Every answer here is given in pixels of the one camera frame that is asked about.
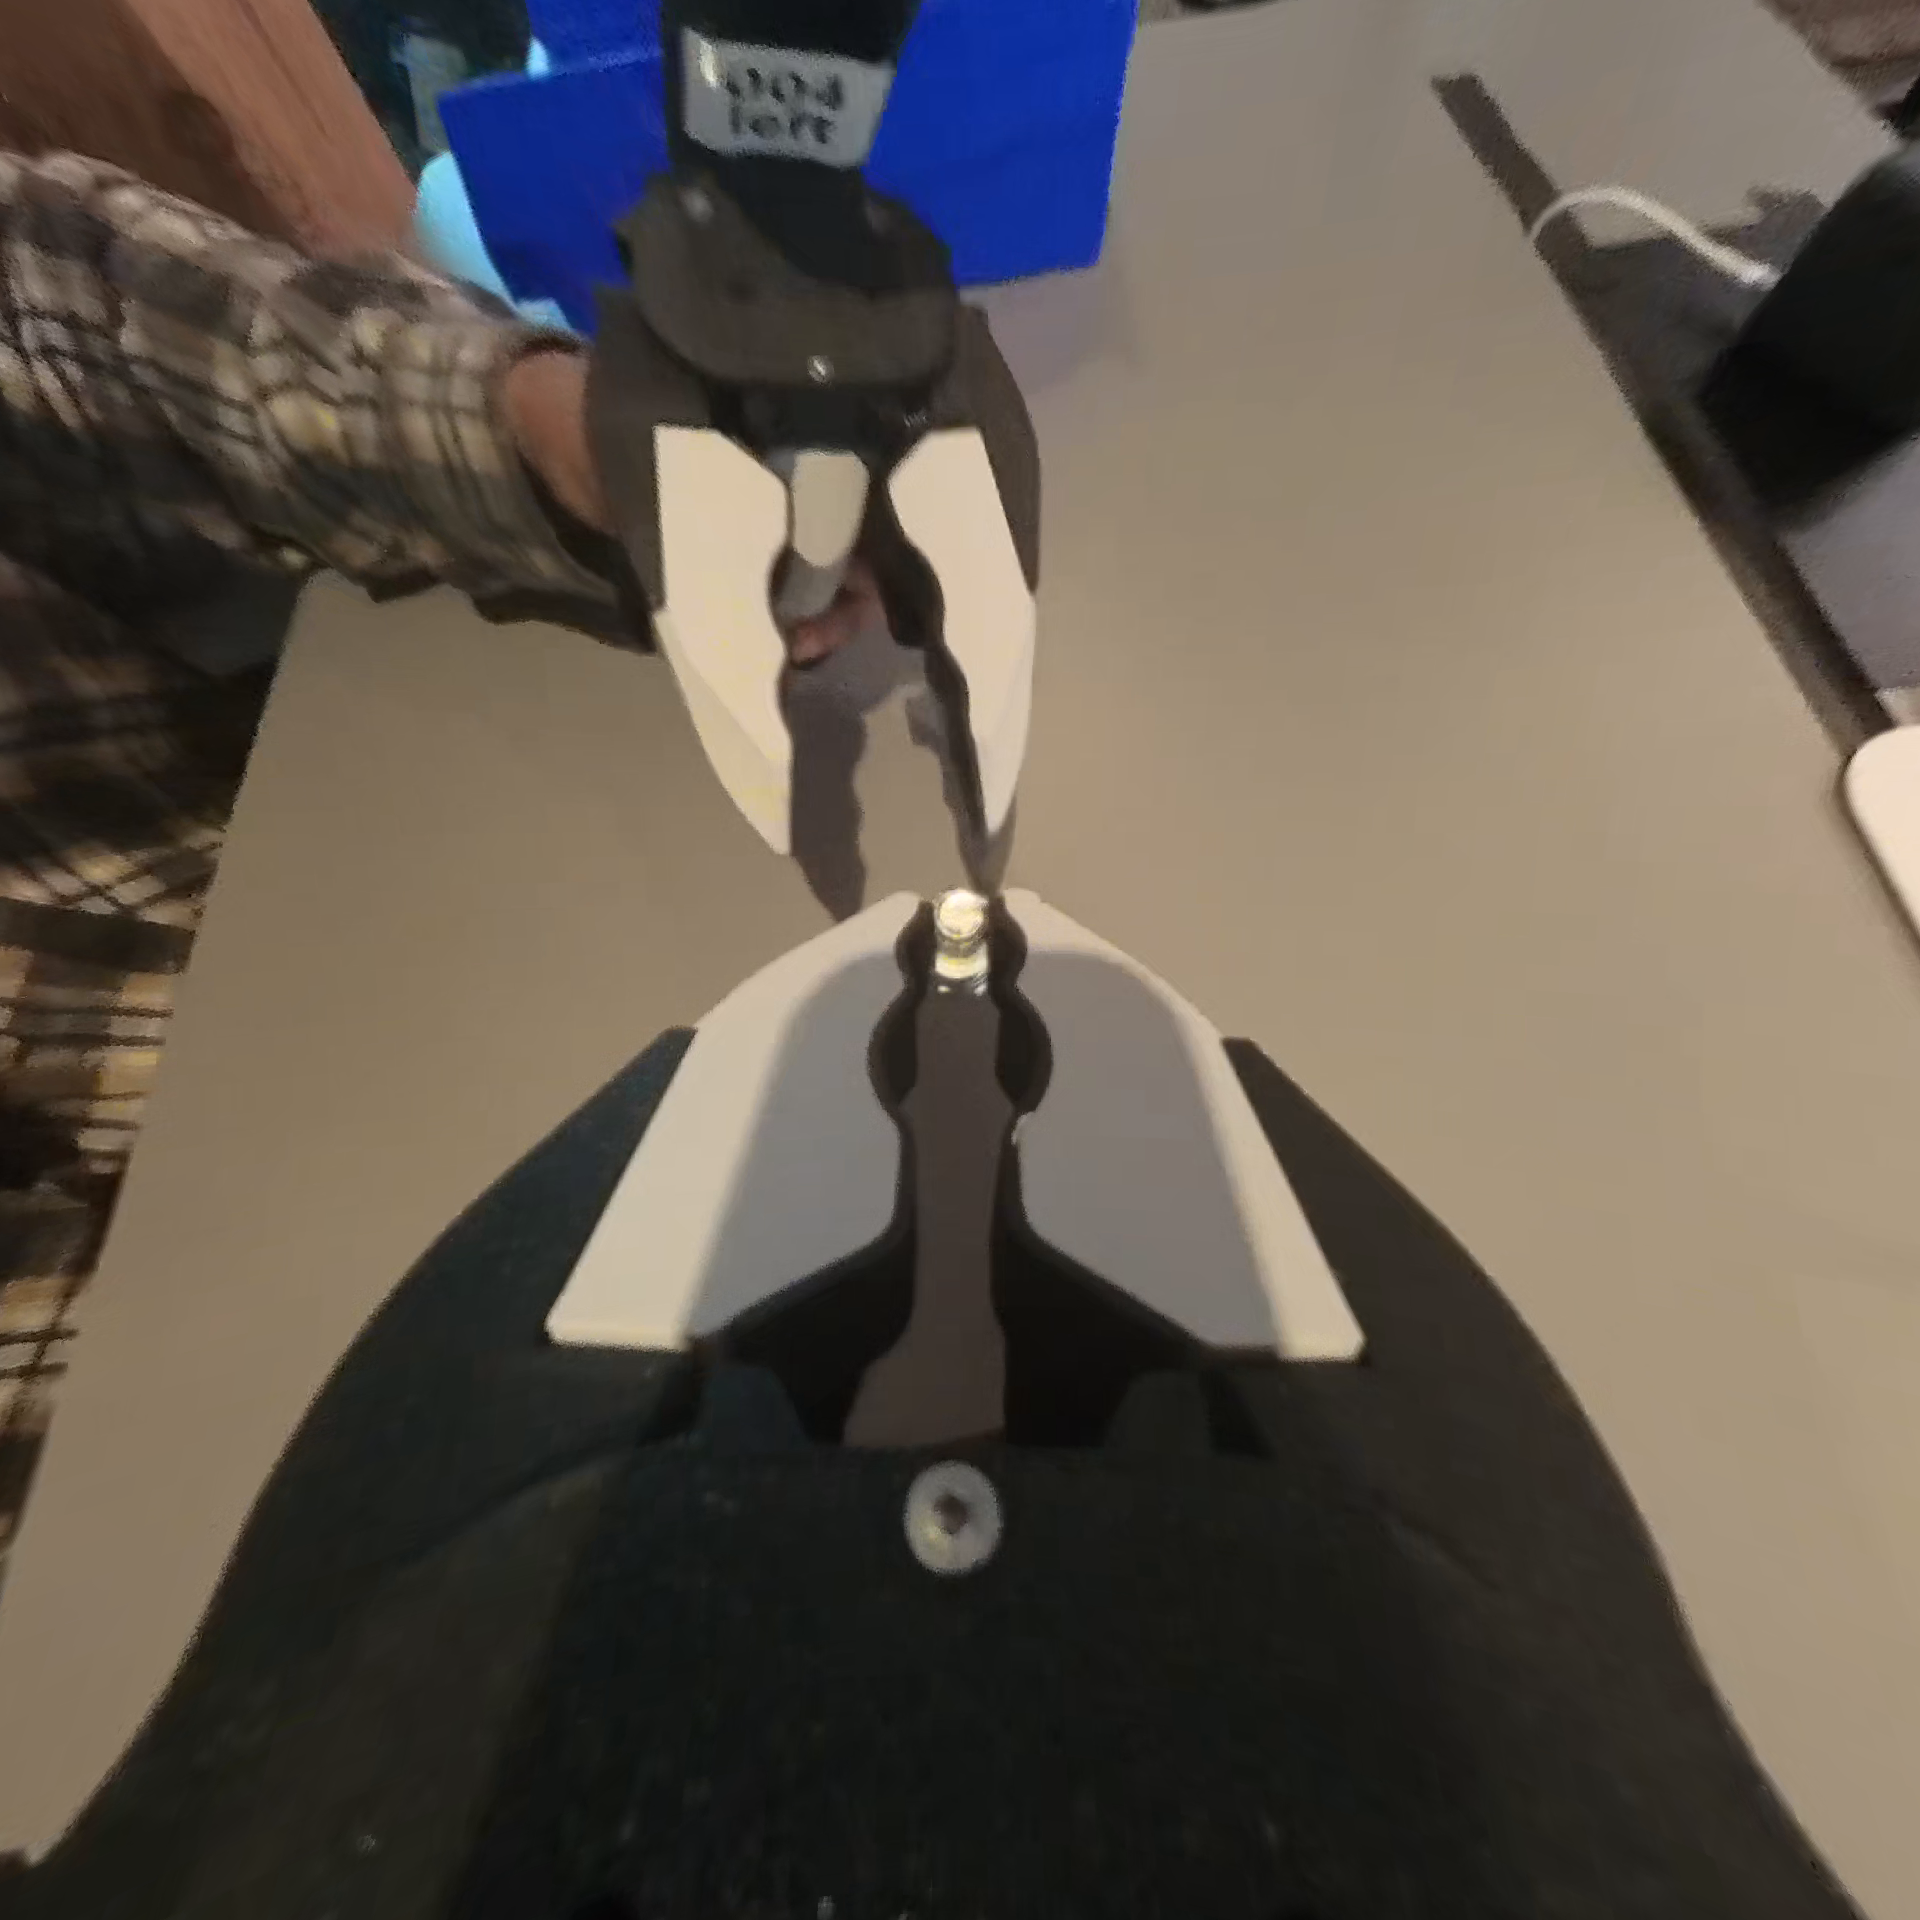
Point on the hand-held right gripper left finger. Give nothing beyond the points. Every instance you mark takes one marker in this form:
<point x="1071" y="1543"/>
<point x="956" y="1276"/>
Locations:
<point x="735" y="1172"/>

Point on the person's left hand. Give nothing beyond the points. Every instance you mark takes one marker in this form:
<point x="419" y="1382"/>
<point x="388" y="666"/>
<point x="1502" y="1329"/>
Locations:
<point x="557" y="436"/>

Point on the person's left forearm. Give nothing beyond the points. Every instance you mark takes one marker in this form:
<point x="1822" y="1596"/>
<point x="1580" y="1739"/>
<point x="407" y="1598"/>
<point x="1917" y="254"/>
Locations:
<point x="301" y="406"/>

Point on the blue plastic bin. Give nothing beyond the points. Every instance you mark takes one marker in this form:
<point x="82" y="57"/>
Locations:
<point x="1020" y="149"/>

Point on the wooden post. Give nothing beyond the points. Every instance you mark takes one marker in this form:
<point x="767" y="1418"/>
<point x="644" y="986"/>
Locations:
<point x="182" y="90"/>

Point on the steel hex bolt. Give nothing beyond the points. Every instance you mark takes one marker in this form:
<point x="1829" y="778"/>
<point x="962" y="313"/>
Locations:
<point x="962" y="962"/>

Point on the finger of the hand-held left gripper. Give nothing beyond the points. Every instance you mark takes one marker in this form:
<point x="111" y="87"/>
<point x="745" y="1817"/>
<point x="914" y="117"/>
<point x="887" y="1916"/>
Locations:
<point x="975" y="630"/>
<point x="722" y="601"/>

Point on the black power adapter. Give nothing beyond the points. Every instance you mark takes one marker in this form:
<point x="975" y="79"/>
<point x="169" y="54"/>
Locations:
<point x="1829" y="347"/>

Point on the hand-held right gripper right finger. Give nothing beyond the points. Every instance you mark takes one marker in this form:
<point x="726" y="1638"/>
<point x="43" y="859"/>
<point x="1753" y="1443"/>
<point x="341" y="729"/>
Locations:
<point x="1185" y="1185"/>

